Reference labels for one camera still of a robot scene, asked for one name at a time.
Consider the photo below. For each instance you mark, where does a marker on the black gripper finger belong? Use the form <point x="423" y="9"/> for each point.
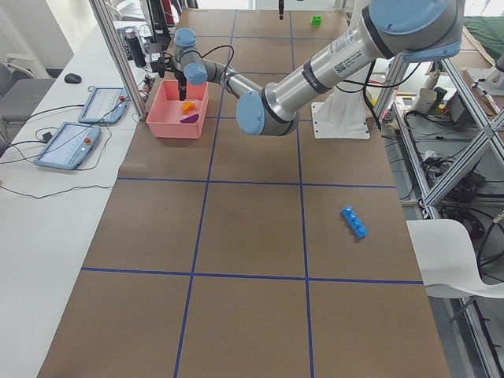
<point x="281" y="9"/>
<point x="182" y="93"/>

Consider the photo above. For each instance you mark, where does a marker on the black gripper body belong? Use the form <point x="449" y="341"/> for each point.
<point x="182" y="83"/>

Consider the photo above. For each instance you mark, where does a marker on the orange toy block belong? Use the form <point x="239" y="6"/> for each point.
<point x="188" y="107"/>

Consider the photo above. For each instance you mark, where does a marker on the purple curved toy block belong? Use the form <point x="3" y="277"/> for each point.
<point x="193" y="119"/>

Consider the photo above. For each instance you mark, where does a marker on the green toy block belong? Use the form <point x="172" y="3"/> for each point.
<point x="316" y="20"/>

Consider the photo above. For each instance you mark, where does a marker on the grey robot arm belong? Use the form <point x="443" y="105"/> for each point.
<point x="418" y="30"/>

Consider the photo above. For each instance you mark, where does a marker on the pink plastic box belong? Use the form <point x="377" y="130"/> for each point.
<point x="166" y="111"/>

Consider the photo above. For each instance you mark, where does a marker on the black bottle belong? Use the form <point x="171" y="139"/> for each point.
<point x="136" y="51"/>

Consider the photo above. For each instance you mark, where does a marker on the far blue teach pendant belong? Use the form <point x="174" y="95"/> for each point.
<point x="104" y="105"/>

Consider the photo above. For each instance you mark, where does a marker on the blue teach pendant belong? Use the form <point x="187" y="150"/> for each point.
<point x="69" y="146"/>
<point x="104" y="105"/>

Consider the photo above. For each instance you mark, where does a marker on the black computer mouse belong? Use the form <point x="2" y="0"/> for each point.
<point x="72" y="78"/>

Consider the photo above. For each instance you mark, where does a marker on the near blue teach pendant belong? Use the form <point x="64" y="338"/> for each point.
<point x="69" y="146"/>

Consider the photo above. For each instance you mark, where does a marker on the long blue toy block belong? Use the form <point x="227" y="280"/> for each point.
<point x="354" y="222"/>

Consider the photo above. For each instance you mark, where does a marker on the white chair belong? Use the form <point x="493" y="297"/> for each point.
<point x="447" y="260"/>

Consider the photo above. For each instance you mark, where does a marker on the aluminium frame post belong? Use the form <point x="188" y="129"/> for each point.
<point x="112" y="40"/>

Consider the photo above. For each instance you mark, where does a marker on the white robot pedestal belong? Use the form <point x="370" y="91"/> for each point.
<point x="342" y="115"/>

